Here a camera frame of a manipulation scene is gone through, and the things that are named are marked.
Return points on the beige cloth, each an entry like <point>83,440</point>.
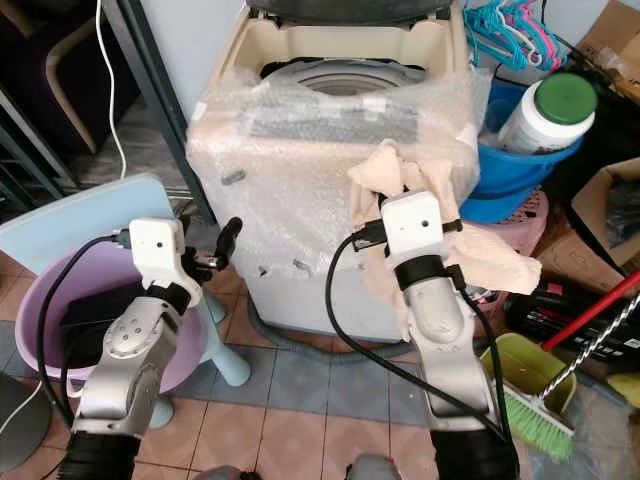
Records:
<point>510,268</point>

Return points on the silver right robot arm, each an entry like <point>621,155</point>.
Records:
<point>445,340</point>

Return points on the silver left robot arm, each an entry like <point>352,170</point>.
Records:
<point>125,360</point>

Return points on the beige top-load washing machine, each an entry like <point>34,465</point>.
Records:
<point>290,300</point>

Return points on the teal clothes hanger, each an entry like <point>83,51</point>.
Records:
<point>495,35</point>

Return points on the pink clothes hanger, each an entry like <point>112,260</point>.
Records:
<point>545,35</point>

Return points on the clear bubble wrap sheet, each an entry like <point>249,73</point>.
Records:
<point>290,190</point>

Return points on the black garment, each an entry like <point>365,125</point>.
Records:
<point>95,308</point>

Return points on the blue plastic bucket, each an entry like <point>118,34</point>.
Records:
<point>510,180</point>

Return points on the pink plastic basket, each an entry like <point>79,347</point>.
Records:
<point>520,230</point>

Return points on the purple plastic basin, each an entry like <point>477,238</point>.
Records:
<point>45,300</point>

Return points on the white bottle with green cap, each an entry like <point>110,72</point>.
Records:
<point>545,120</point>

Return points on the black case with red stripes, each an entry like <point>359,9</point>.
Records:
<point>550,305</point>

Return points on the open cardboard box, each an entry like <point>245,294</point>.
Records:
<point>595,220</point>

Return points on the green dustpan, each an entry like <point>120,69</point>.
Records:
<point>525,365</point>

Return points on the grey plastic bin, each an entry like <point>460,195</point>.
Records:
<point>20,425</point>

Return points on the grey robot foot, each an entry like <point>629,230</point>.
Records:
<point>375,469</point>

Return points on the green broom head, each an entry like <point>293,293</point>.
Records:
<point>540,425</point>

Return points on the brown cardboard box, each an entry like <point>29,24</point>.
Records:
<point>615,40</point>

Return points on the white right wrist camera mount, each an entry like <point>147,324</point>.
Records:
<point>412,225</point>

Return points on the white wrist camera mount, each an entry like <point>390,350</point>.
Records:
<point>155,250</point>
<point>412,225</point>

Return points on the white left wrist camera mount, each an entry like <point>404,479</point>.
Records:
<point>155,250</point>

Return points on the dark metal door frame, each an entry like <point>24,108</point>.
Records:
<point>155,110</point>

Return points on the dark chair with wooden frame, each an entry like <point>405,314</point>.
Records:
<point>60,70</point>

